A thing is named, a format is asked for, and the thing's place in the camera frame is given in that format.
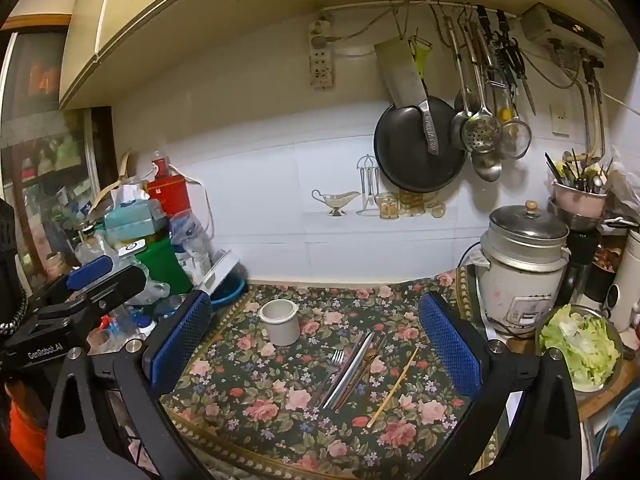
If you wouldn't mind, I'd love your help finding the yellow bamboo chopstick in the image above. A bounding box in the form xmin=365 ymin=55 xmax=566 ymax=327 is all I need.
xmin=366 ymin=344 xmax=421 ymax=429

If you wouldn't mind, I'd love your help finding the white ceramic utensil cup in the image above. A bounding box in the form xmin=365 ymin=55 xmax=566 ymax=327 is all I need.
xmin=258 ymin=299 xmax=300 ymax=347

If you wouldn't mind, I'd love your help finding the silver metal chopstick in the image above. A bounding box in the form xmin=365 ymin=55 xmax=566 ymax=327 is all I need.
xmin=322 ymin=330 xmax=376 ymax=411

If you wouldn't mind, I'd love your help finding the silver fork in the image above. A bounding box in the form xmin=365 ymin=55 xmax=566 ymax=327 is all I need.
xmin=311 ymin=350 xmax=345 ymax=408

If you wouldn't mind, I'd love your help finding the brown wooden chopstick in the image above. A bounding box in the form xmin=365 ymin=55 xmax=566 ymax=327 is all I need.
xmin=349 ymin=336 xmax=387 ymax=393

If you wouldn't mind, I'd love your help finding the teal tissue box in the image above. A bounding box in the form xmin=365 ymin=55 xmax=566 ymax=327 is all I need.
xmin=104 ymin=198 xmax=167 ymax=245

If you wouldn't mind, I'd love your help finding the green box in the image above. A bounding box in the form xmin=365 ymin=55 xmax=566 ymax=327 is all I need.
xmin=134 ymin=237 xmax=193 ymax=295

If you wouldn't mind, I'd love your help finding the bowl of lettuce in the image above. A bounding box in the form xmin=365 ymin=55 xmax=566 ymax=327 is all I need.
xmin=536 ymin=304 xmax=623 ymax=393

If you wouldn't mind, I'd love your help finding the blue plastic basin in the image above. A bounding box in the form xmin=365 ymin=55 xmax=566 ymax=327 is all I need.
xmin=210 ymin=272 xmax=246 ymax=311

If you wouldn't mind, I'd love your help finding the white rice cooker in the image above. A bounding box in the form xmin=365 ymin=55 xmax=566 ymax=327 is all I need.
xmin=476 ymin=200 xmax=570 ymax=337

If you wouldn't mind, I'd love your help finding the floral dark green tablecloth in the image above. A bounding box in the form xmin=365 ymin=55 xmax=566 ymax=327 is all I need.
xmin=163 ymin=268 xmax=480 ymax=479

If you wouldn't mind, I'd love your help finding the pink utensil holder bowl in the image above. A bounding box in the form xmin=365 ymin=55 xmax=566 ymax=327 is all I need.
xmin=552 ymin=181 xmax=606 ymax=219

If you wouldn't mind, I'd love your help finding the hanging steel ladle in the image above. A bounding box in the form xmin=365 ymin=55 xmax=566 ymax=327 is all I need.
xmin=471 ymin=151 xmax=502 ymax=182

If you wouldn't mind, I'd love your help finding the hanging mesh strainer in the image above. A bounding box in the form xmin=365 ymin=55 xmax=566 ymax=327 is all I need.
xmin=491 ymin=81 xmax=532 ymax=160

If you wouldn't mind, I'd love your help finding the hanging slotted spoon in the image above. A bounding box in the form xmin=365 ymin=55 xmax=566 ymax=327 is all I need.
xmin=461 ymin=24 xmax=501 ymax=154

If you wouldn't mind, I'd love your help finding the white power strip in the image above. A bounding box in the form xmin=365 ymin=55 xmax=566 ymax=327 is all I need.
xmin=308 ymin=20 xmax=334 ymax=90

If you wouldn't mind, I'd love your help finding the black frying pan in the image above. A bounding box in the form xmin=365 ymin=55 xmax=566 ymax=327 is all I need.
xmin=373 ymin=96 xmax=466 ymax=193

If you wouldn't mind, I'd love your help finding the hanging cleaver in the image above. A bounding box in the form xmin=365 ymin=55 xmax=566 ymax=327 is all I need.
xmin=374 ymin=38 xmax=439 ymax=155

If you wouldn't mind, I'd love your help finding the wall water heater controller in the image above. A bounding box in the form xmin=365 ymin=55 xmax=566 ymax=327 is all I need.
xmin=521 ymin=3 xmax=605 ymax=58

